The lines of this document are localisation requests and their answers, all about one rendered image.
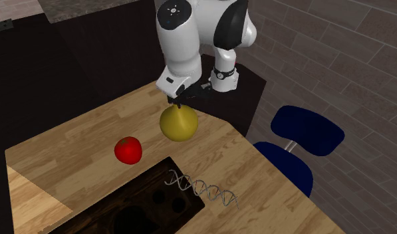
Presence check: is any yellow pear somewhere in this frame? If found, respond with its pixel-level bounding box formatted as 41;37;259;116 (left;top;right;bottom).
159;104;199;143

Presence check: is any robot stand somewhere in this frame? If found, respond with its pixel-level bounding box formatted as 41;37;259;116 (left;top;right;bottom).
184;53;268;138

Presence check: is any red tomato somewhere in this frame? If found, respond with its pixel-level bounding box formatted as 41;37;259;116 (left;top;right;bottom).
114;136;143;166

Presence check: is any grey double helix model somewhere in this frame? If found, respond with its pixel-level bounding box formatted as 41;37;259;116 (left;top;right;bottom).
164;169;240;210

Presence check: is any blue office chair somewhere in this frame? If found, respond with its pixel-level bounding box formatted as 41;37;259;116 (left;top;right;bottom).
252;104;346;199

